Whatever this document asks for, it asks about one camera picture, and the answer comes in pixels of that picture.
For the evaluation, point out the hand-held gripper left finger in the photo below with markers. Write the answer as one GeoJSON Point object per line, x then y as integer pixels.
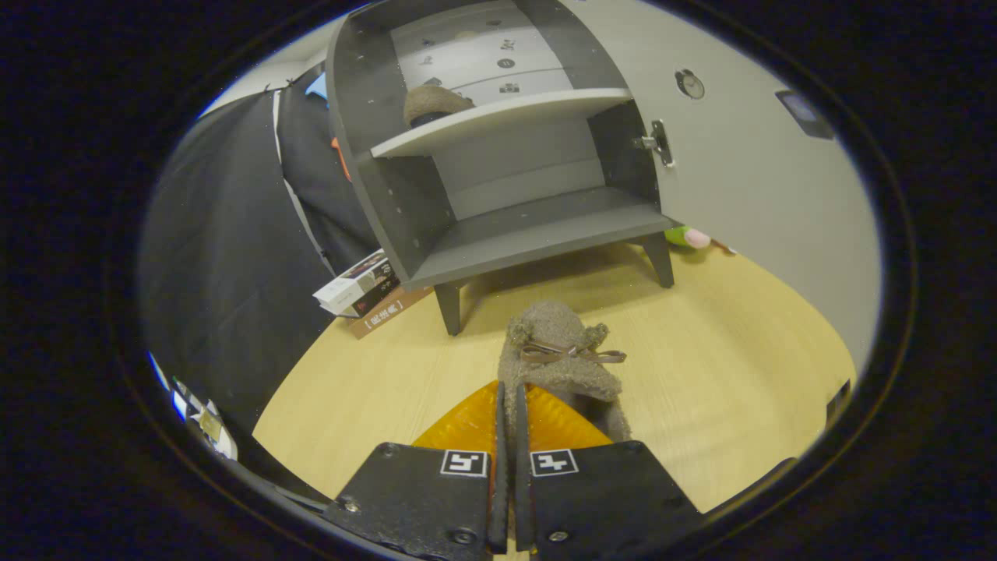
{"type": "Point", "coordinates": [500, 499]}

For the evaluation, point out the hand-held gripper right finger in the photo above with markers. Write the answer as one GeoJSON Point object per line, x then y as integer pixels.
{"type": "Point", "coordinates": [523, 499]}

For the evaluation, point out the brown fuzzy shoe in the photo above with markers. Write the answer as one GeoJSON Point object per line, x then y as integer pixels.
{"type": "Point", "coordinates": [432, 101]}
{"type": "Point", "coordinates": [553, 374]}

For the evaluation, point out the dark grey shoe cabinet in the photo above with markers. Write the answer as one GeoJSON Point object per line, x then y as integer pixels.
{"type": "Point", "coordinates": [537, 226]}

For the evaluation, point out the light grey shoe cabinet door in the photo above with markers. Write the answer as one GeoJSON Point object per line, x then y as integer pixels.
{"type": "Point", "coordinates": [740, 179]}

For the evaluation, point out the metal door hinge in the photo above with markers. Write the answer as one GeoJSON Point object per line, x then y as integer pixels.
{"type": "Point", "coordinates": [660, 142]}

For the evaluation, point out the brown book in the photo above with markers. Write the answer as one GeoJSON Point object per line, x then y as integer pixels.
{"type": "Point", "coordinates": [385, 315]}

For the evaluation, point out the black book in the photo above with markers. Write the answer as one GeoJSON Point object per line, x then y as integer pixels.
{"type": "Point", "coordinates": [375, 294]}

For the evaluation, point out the green and pink toy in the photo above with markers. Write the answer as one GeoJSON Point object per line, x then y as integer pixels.
{"type": "Point", "coordinates": [685, 236]}

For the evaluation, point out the black backdrop cloth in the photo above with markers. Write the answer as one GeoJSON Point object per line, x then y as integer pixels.
{"type": "Point", "coordinates": [226, 249]}

